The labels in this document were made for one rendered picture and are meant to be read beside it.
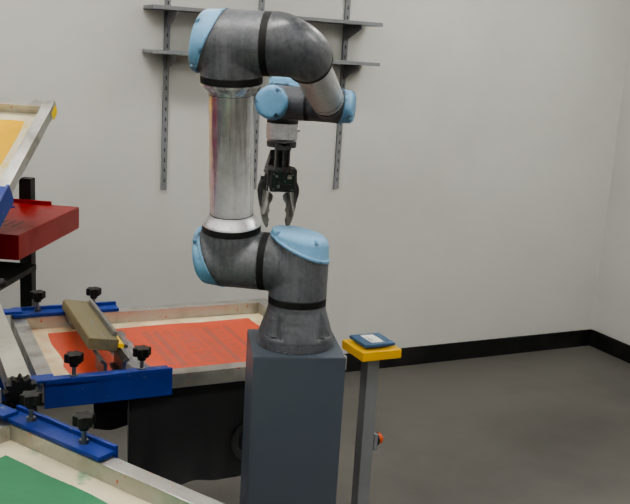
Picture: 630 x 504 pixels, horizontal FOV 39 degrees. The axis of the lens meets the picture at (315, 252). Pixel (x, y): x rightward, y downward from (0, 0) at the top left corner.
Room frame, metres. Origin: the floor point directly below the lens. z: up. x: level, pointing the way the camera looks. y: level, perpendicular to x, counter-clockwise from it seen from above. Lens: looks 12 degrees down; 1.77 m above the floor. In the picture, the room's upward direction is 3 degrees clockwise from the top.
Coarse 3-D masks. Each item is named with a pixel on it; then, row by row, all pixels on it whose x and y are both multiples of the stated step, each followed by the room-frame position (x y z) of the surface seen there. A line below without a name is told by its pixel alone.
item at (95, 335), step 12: (72, 300) 2.39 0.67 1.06; (72, 312) 2.27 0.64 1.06; (84, 312) 2.29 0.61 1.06; (72, 324) 2.24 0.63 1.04; (84, 324) 2.17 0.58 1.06; (96, 324) 2.19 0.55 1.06; (84, 336) 2.10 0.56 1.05; (96, 336) 2.09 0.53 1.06; (108, 336) 2.11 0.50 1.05; (96, 348) 2.07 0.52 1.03; (108, 348) 2.08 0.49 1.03
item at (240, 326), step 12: (168, 324) 2.55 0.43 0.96; (180, 324) 2.55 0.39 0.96; (192, 324) 2.56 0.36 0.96; (204, 324) 2.57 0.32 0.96; (216, 324) 2.58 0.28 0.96; (228, 324) 2.58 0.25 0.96; (240, 324) 2.59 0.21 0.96; (252, 324) 2.60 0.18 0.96; (48, 336) 2.37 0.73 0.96; (60, 336) 2.38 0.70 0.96; (72, 336) 2.38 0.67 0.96; (132, 336) 2.41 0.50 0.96; (240, 336) 2.47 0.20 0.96; (60, 348) 2.28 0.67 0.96; (72, 348) 2.28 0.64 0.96; (84, 348) 2.29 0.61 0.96
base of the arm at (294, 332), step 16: (272, 304) 1.68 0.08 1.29; (288, 304) 1.65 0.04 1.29; (304, 304) 1.65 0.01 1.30; (320, 304) 1.67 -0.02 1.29; (272, 320) 1.66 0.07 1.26; (288, 320) 1.65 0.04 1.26; (304, 320) 1.65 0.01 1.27; (320, 320) 1.68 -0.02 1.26; (272, 336) 1.66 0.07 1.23; (288, 336) 1.64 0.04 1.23; (304, 336) 1.64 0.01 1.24; (320, 336) 1.68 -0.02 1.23; (288, 352) 1.63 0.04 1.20; (304, 352) 1.64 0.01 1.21; (320, 352) 1.65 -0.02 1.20
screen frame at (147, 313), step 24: (120, 312) 2.53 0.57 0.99; (144, 312) 2.57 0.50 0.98; (168, 312) 2.60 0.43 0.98; (192, 312) 2.63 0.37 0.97; (216, 312) 2.67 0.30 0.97; (240, 312) 2.70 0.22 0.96; (264, 312) 2.68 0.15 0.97; (24, 336) 2.26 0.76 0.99; (24, 360) 2.17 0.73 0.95; (192, 384) 2.07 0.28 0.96
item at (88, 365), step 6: (90, 354) 2.24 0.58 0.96; (102, 354) 2.25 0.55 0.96; (108, 354) 2.25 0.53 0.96; (156, 354) 2.27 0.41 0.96; (84, 360) 2.19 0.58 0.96; (90, 360) 2.20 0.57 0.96; (108, 360) 2.21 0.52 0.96; (150, 360) 2.23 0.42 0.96; (156, 360) 2.23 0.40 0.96; (162, 360) 2.23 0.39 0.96; (240, 360) 2.27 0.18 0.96; (66, 366) 2.14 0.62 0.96; (78, 366) 2.15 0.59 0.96; (84, 366) 2.15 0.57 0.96; (90, 366) 2.15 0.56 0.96; (108, 366) 2.16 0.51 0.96; (174, 366) 2.19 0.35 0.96; (180, 366) 2.19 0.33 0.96; (186, 366) 2.20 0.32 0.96; (192, 366) 2.20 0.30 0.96; (78, 372) 2.11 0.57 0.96; (84, 372) 2.11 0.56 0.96
